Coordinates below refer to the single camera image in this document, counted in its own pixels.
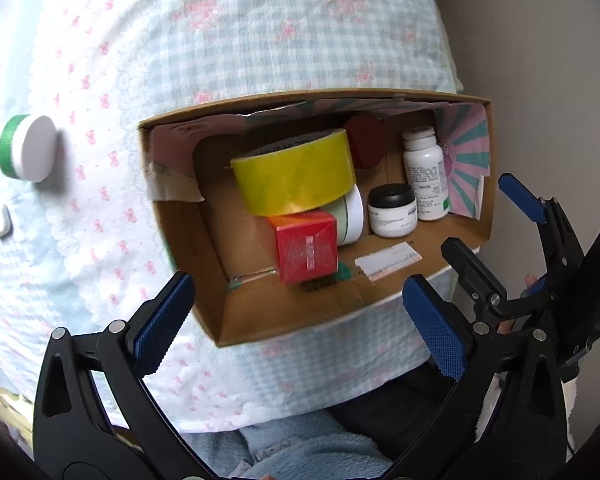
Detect dark red round lid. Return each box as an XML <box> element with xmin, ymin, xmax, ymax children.
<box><xmin>343</xmin><ymin>114</ymin><xmax>387</xmax><ymax>170</ymax></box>

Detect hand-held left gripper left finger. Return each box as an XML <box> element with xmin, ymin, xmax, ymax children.
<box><xmin>32</xmin><ymin>271</ymin><xmax>216</xmax><ymax>480</ymax></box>

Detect white jar with black lid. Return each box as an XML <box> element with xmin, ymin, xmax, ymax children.
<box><xmin>367</xmin><ymin>183</ymin><xmax>419</xmax><ymax>239</ymax></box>

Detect dark cloth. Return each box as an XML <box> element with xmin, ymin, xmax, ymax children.
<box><xmin>325</xmin><ymin>370</ymin><xmax>461</xmax><ymax>441</ymax></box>

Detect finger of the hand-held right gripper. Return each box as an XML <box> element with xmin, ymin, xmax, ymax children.
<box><xmin>440</xmin><ymin>237</ymin><xmax>551</xmax><ymax>322</ymax></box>
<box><xmin>497</xmin><ymin>172</ymin><xmax>586</xmax><ymax>286</ymax></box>

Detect yellow tape roll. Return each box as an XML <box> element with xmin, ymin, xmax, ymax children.
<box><xmin>230</xmin><ymin>129</ymin><xmax>358</xmax><ymax>216</ymax></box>

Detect white jar with green label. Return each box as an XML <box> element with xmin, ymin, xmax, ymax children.
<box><xmin>330</xmin><ymin>185</ymin><xmax>366</xmax><ymax>247</ymax></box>

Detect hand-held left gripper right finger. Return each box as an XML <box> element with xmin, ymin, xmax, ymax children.
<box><xmin>385</xmin><ymin>274</ymin><xmax>568</xmax><ymax>480</ymax></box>

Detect white pill bottle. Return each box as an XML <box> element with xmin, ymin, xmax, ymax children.
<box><xmin>401</xmin><ymin>127</ymin><xmax>451</xmax><ymax>222</ymax></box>

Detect red box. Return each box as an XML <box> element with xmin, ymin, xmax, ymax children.
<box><xmin>266</xmin><ymin>210</ymin><xmax>340</xmax><ymax>286</ymax></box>

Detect white jar with green lid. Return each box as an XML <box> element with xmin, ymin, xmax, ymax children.
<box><xmin>0</xmin><ymin>114</ymin><xmax>60</xmax><ymax>183</ymax></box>

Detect floral checked bed sheet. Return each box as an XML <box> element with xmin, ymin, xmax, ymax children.
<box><xmin>0</xmin><ymin>0</ymin><xmax>463</xmax><ymax>436</ymax></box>

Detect patterned cardboard box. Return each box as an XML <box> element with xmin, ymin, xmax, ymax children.
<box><xmin>137</xmin><ymin>89</ymin><xmax>496</xmax><ymax>348</ymax></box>

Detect light blue fleece clothing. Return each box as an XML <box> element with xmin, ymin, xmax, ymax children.
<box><xmin>185</xmin><ymin>410</ymin><xmax>396</xmax><ymax>480</ymax></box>

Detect yellowish cloth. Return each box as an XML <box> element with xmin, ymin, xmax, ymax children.
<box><xmin>0</xmin><ymin>385</ymin><xmax>36</xmax><ymax>431</ymax></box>

